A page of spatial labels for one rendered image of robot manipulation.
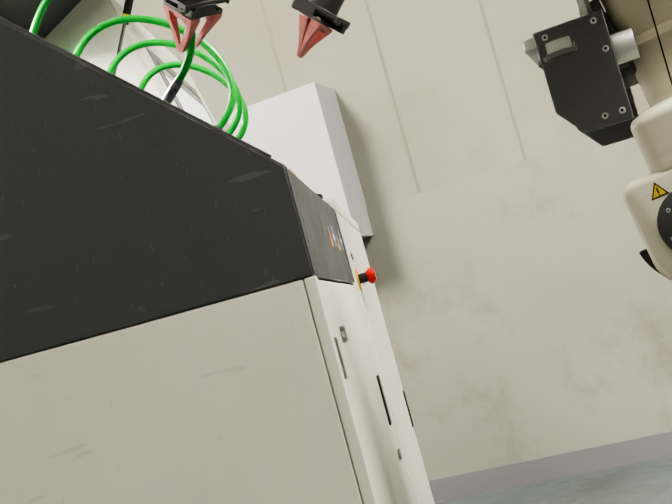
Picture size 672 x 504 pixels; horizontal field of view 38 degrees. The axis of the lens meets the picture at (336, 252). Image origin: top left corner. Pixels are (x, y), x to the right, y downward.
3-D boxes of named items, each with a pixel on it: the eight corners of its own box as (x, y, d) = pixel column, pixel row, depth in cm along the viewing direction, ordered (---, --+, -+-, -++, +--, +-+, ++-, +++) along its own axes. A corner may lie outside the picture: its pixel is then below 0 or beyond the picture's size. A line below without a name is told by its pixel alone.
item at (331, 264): (318, 276, 141) (289, 168, 142) (288, 284, 141) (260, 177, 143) (353, 282, 203) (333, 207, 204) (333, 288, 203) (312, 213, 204)
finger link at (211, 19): (156, 44, 162) (164, -10, 157) (187, 36, 168) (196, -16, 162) (185, 62, 160) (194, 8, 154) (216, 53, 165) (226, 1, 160)
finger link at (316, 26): (286, 48, 190) (308, 3, 188) (316, 65, 188) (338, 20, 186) (271, 42, 184) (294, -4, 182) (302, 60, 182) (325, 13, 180)
